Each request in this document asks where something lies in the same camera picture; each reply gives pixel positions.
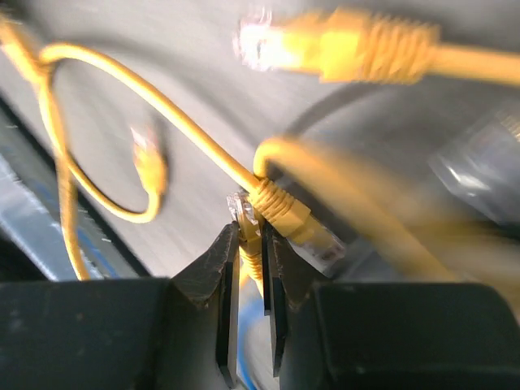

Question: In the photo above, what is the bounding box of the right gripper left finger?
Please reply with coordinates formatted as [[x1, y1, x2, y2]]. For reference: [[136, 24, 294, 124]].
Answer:
[[1, 223, 239, 389]]

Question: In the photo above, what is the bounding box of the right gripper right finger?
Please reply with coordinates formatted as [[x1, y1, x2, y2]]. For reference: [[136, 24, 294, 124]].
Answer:
[[262, 225, 519, 389]]

